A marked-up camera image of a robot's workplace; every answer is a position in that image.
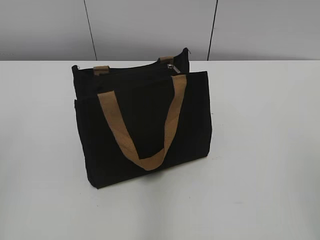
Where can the black tote bag tan handles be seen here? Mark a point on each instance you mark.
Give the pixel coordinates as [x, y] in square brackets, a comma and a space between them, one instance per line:
[139, 120]

